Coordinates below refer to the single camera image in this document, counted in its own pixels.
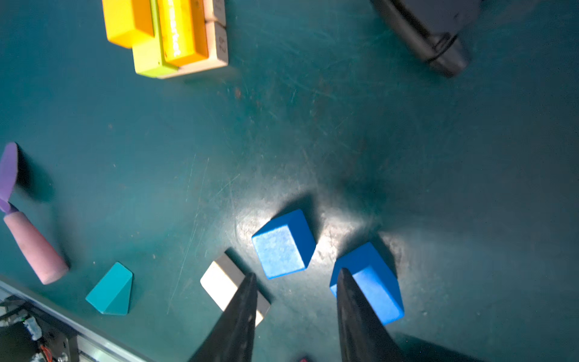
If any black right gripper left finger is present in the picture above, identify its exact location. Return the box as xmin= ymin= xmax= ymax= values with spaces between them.
xmin=189 ymin=273 xmax=258 ymax=361

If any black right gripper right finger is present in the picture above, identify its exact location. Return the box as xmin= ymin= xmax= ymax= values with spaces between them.
xmin=337 ymin=268 xmax=405 ymax=361

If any lime green block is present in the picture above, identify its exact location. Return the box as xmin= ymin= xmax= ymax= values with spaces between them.
xmin=132 ymin=0 xmax=178 ymax=78

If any orange yellow block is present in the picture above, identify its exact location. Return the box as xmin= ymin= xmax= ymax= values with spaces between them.
xmin=158 ymin=0 xmax=209 ymax=67

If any small orange cube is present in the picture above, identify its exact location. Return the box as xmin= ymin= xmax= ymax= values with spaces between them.
xmin=102 ymin=0 xmax=154 ymax=48

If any tan wood block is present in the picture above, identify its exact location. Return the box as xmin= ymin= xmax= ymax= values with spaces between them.
xmin=200 ymin=248 xmax=253 ymax=312

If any teal block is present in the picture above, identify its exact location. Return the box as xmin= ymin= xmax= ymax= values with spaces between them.
xmin=85 ymin=262 xmax=134 ymax=316

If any blue cube right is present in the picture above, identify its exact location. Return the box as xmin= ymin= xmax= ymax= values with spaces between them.
xmin=330 ymin=242 xmax=405 ymax=325

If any blue cube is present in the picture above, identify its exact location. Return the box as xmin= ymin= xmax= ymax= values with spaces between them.
xmin=252 ymin=209 xmax=316 ymax=280
xmin=330 ymin=242 xmax=405 ymax=325

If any blue cube left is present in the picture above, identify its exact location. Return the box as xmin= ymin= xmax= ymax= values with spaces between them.
xmin=252 ymin=209 xmax=316 ymax=280

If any purple pink toy spatula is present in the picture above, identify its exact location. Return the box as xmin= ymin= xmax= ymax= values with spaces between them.
xmin=1 ymin=143 xmax=69 ymax=285

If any silver spray bottle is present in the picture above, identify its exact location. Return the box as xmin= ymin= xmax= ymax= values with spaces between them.
xmin=372 ymin=0 xmax=481 ymax=78

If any front aluminium rail base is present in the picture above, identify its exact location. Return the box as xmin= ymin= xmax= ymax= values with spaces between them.
xmin=1 ymin=276 xmax=150 ymax=361

